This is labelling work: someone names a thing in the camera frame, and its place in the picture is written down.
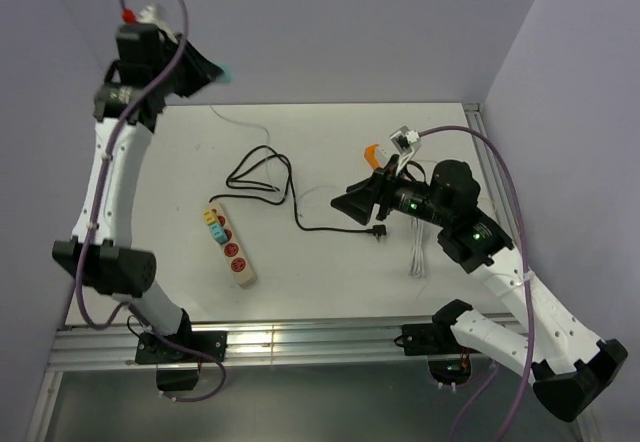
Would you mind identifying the dark teal charger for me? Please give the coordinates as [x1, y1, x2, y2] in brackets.
[208, 223, 228, 245]

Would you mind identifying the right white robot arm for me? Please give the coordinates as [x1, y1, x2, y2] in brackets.
[331, 160, 628, 422]

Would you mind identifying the aluminium rail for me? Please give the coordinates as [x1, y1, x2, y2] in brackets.
[46, 317, 430, 372]
[462, 102, 526, 263]

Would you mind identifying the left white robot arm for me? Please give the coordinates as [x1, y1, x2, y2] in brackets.
[52, 22, 224, 361]

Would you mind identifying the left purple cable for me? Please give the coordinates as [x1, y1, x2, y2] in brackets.
[73, 0, 227, 404]

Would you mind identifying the light teal charger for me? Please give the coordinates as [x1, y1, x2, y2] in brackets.
[217, 64, 233, 84]

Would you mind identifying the orange power strip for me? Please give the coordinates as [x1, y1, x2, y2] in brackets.
[364, 144, 391, 170]

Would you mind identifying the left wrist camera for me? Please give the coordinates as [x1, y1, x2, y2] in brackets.
[121, 4, 171, 32]

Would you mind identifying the beige red power strip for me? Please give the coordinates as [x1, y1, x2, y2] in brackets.
[204, 202, 257, 289]

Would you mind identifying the white power strip cable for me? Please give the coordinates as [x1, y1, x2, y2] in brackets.
[407, 216, 432, 279]

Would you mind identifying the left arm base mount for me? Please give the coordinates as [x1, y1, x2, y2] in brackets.
[134, 331, 228, 402]

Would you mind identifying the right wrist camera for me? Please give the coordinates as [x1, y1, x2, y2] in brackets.
[390, 126, 421, 174]

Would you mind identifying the aluminium front rail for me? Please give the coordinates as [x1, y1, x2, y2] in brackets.
[46, 317, 430, 372]

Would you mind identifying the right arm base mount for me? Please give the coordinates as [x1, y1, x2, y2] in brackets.
[393, 323, 490, 392]

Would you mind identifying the black power cable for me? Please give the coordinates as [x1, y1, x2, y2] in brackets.
[207, 144, 391, 243]

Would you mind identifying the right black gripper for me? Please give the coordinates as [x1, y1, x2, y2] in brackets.
[331, 153, 451, 226]

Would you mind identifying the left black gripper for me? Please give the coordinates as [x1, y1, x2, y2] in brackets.
[149, 32, 221, 98]

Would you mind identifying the aluminium right rail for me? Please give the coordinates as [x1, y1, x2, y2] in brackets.
[462, 102, 526, 263]

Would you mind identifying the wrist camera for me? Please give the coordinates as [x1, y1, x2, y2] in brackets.
[390, 126, 421, 174]
[121, 4, 171, 32]

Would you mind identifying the yellow olive charger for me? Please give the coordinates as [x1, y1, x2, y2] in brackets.
[203, 209, 218, 226]

